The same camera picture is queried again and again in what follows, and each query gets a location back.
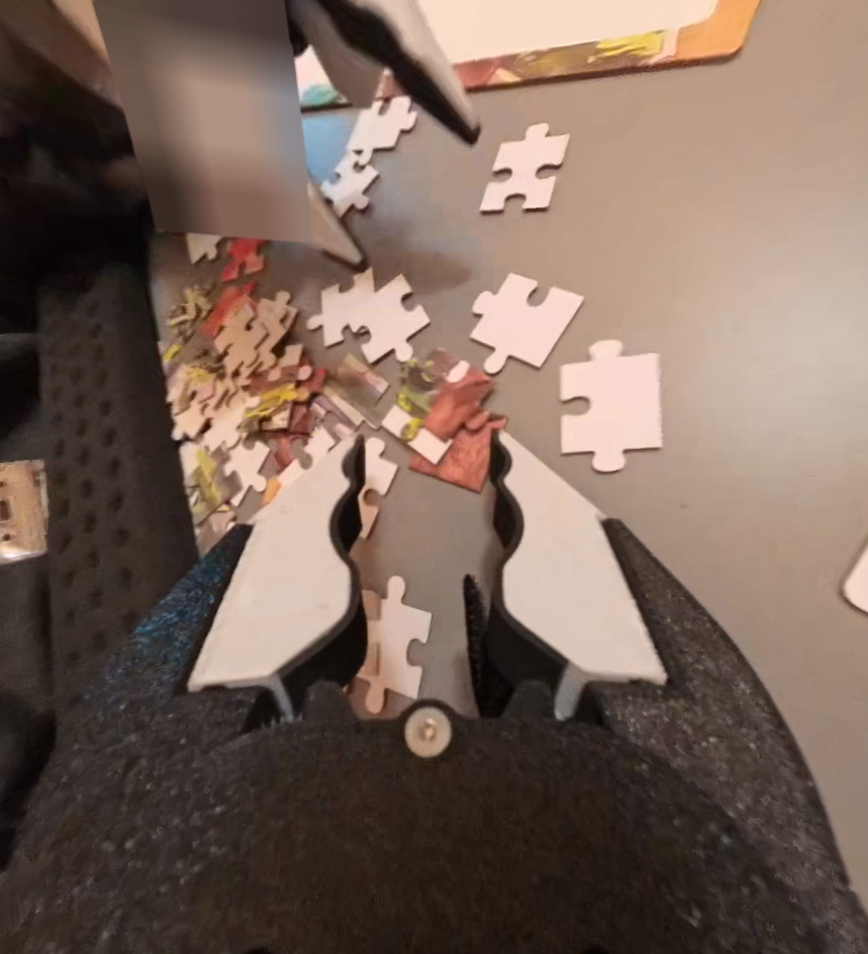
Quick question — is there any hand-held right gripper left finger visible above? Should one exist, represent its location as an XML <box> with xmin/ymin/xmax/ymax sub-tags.
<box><xmin>186</xmin><ymin>436</ymin><xmax>369</xmax><ymax>720</ymax></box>

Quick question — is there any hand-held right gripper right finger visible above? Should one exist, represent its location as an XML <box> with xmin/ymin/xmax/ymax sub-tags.
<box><xmin>489</xmin><ymin>431</ymin><xmax>669</xmax><ymax>720</ymax></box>

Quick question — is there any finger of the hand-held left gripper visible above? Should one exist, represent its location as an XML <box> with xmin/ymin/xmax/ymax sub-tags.
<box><xmin>288</xmin><ymin>0</ymin><xmax>481</xmax><ymax>144</ymax></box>
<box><xmin>307</xmin><ymin>185</ymin><xmax>368</xmax><ymax>269</ymax></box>

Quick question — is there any animal jigsaw puzzle board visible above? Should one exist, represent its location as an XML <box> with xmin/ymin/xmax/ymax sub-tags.
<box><xmin>419</xmin><ymin>0</ymin><xmax>763</xmax><ymax>92</ymax></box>

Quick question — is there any pile of jigsaw pieces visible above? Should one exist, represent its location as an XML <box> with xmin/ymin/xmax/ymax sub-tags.
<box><xmin>158</xmin><ymin>97</ymin><xmax>664</xmax><ymax>716</ymax></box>

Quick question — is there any grey desk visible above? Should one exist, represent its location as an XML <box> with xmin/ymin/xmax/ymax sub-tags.
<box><xmin>147</xmin><ymin>0</ymin><xmax>868</xmax><ymax>954</ymax></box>

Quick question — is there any metal zipper pull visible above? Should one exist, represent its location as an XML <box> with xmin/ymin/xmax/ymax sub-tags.
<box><xmin>0</xmin><ymin>461</ymin><xmax>50</xmax><ymax>565</ymax></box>

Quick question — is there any person's dark jacket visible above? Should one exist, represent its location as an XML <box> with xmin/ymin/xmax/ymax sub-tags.
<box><xmin>0</xmin><ymin>0</ymin><xmax>152</xmax><ymax>858</ymax></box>

